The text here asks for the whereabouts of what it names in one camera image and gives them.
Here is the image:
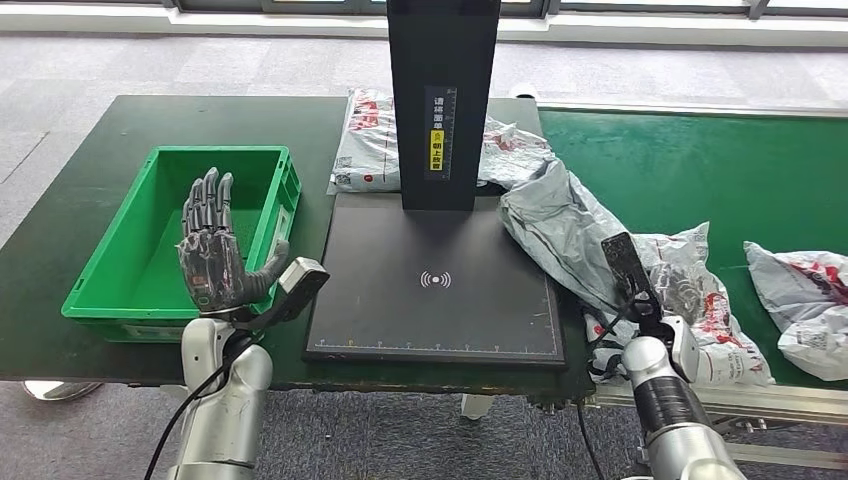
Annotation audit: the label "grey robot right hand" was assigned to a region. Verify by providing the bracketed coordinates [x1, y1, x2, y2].
[651, 261, 697, 318]

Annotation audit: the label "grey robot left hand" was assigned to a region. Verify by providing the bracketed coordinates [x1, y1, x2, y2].
[175, 167, 291, 313]

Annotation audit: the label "large white parcel black letters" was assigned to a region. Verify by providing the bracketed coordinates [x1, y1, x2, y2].
[582, 221, 775, 387]

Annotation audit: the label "small grey-white parcel bag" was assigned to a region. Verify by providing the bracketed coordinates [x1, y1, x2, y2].
[498, 158, 637, 313]

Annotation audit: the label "green conveyor belt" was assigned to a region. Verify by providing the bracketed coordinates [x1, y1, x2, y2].
[537, 109, 848, 389]

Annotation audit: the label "flat white parcel red print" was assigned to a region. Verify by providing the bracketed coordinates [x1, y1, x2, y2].
[329, 87, 407, 195]

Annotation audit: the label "crumpled white parcel red print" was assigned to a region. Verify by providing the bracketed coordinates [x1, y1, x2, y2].
[476, 115, 558, 190]

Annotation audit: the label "black inbound scanner machine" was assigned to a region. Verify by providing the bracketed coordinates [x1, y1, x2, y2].
[303, 0, 569, 369]

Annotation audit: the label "green plastic crate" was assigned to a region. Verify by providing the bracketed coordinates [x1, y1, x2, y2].
[60, 145, 303, 344]

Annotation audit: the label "dark green table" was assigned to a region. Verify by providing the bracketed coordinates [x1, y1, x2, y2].
[0, 95, 596, 399]

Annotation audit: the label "silver round table foot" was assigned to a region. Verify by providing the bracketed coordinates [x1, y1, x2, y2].
[23, 380, 104, 403]

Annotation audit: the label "white table leg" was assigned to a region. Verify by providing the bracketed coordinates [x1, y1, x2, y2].
[460, 395, 497, 422]

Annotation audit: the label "white window sill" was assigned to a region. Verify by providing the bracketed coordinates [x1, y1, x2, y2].
[0, 5, 848, 49]

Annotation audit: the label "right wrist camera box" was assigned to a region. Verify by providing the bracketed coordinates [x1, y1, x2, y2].
[600, 231, 665, 329]

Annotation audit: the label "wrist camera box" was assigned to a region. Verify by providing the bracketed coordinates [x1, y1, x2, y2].
[600, 231, 665, 329]
[254, 258, 331, 326]

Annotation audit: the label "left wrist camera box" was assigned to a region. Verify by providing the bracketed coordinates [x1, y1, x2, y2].
[254, 258, 331, 326]

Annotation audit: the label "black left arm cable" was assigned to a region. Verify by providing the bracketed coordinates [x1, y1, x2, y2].
[144, 331, 266, 480]

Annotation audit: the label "window frame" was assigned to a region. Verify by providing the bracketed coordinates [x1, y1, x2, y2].
[0, 0, 848, 20]

